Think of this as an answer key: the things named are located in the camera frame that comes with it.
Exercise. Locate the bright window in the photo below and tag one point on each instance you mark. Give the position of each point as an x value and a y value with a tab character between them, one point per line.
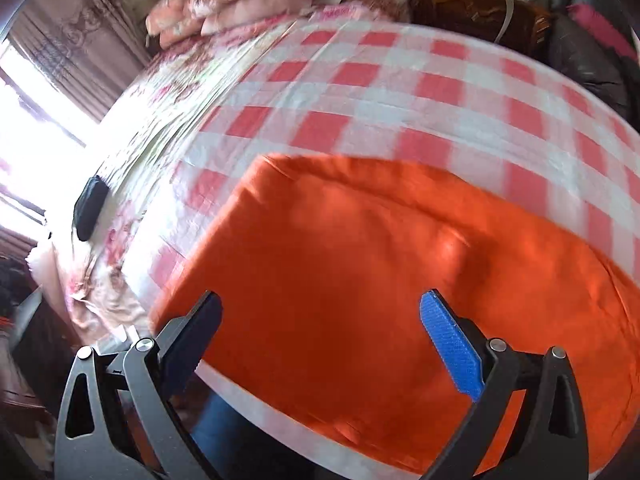
30	125

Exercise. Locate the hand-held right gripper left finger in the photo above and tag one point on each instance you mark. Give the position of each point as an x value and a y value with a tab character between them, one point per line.
200	330

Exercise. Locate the pink white checkered cloth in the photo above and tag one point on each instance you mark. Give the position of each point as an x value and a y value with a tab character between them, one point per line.
400	95

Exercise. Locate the floral bedsheet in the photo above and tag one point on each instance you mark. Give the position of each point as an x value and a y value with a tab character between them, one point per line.
165	100

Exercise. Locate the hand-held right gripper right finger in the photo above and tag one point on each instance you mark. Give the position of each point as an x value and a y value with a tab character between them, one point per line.
450	345

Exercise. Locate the purple patterned curtain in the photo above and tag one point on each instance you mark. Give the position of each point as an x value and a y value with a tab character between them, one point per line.
65	25

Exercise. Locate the maroon cloth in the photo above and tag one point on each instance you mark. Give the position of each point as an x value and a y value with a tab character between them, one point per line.
595	22

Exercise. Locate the person's leg in jeans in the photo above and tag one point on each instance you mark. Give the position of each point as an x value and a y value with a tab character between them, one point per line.
220	430

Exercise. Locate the dark wooden nightstand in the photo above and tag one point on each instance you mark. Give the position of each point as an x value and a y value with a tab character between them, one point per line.
465	10

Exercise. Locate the black leather sofa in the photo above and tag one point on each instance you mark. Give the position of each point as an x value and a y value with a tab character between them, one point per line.
585	55

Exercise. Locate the dark wooden cabinet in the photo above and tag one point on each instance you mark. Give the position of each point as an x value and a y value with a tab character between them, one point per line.
35	350

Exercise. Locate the orange pants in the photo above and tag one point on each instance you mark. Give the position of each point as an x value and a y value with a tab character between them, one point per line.
350	270

